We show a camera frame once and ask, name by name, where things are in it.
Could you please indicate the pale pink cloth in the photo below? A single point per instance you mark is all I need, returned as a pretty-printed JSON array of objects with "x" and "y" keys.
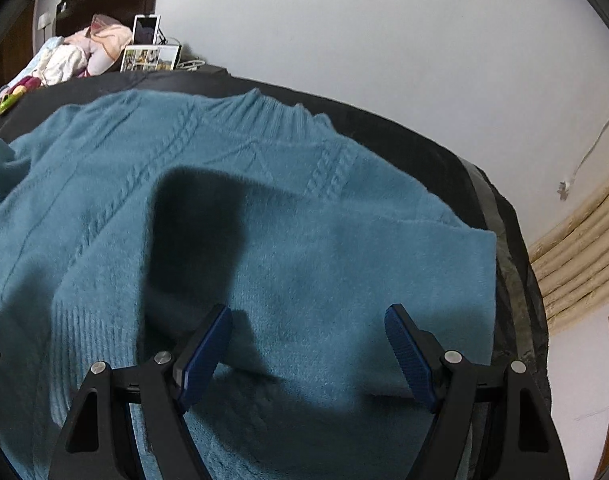
[{"x": 109, "y": 42}]

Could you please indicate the pink striped pillow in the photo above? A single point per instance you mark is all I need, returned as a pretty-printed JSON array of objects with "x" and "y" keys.
[{"x": 107, "y": 24}]

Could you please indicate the white bed blanket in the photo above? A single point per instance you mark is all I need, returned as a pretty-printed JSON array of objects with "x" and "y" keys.
[{"x": 44, "y": 55}]

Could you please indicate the teal knit sweater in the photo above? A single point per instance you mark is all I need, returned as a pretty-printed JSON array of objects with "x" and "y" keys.
[{"x": 284, "y": 235}]

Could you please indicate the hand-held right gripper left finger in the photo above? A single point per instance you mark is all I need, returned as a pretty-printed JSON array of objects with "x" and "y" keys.
[{"x": 204, "y": 355}]

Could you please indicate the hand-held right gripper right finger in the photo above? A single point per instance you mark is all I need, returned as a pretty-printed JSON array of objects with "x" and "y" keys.
[{"x": 409, "y": 355}]

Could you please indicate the photo frame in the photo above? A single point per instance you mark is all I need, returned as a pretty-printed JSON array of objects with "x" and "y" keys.
[{"x": 149, "y": 58}]

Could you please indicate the white bedside lamp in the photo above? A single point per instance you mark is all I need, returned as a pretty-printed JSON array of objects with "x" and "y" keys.
[{"x": 43, "y": 22}]

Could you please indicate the white tablet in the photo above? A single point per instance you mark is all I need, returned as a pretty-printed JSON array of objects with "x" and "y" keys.
[{"x": 147, "y": 29}]

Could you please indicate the green toy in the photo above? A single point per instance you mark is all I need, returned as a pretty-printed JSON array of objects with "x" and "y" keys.
[{"x": 8, "y": 101}]

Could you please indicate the magenta fleece garment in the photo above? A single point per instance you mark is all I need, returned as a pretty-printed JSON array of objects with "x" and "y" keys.
[{"x": 28, "y": 83}]

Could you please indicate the white floral cloth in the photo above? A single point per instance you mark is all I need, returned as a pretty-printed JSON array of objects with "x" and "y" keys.
[{"x": 62, "y": 65}]

